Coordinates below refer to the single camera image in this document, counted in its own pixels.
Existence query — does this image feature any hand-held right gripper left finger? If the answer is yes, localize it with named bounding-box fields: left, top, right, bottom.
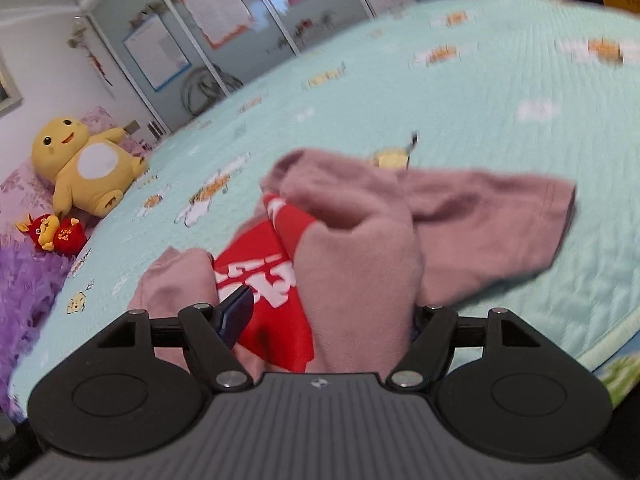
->
left=97, top=285, right=253, bottom=393

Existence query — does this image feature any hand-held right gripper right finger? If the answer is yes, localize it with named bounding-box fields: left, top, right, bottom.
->
left=390, top=304, right=543, bottom=392

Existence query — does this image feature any pink shirt with red print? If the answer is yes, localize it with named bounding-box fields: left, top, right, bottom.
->
left=126, top=147, right=578, bottom=376

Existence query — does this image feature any red plush toy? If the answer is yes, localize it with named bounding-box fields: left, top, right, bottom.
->
left=16, top=213, right=88, bottom=255

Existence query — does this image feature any yellow plush toy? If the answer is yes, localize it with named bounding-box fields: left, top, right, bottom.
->
left=31, top=116, right=150, bottom=218

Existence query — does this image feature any bee printed mint bedspread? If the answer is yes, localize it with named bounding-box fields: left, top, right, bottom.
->
left=7, top=0, right=640, bottom=411

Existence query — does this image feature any pink floral headboard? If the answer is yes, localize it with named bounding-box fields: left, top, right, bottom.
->
left=0, top=105, right=151, bottom=241

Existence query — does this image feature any red hanging knot ornament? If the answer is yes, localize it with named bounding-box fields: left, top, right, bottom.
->
left=85, top=45, right=113, bottom=98

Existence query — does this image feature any sliding door wardrobe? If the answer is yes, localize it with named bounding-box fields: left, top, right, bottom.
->
left=70, top=0, right=426, bottom=136

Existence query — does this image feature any orange bordered poster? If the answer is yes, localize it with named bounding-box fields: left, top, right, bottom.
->
left=179, top=0, right=255, bottom=51

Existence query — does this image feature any framed wedding photo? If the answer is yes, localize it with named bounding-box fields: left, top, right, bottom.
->
left=0, top=55, right=23, bottom=118

